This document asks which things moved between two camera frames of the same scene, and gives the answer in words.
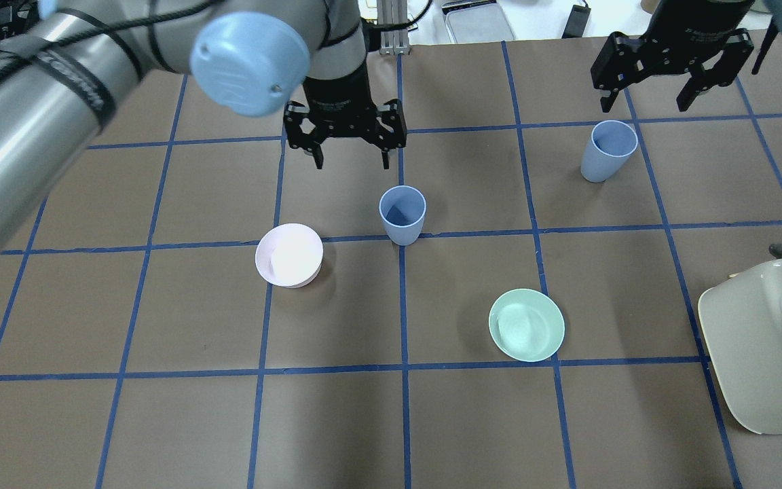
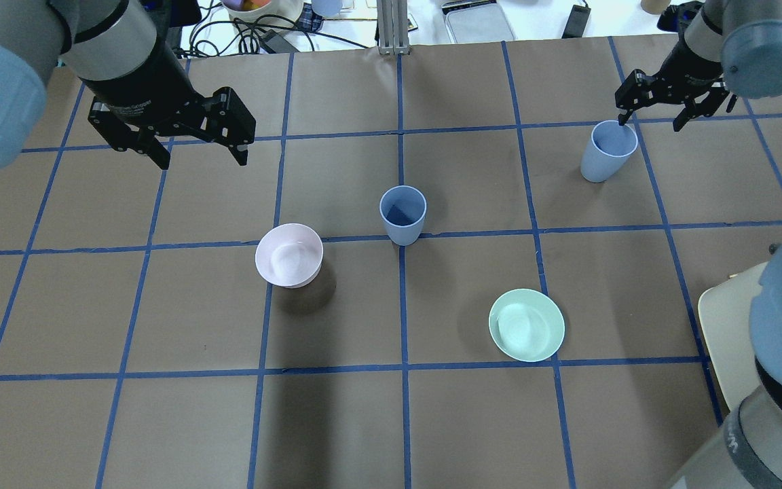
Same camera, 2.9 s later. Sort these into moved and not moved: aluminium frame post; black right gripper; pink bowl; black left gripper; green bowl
Moved: black left gripper; black right gripper
Not moved: green bowl; pink bowl; aluminium frame post
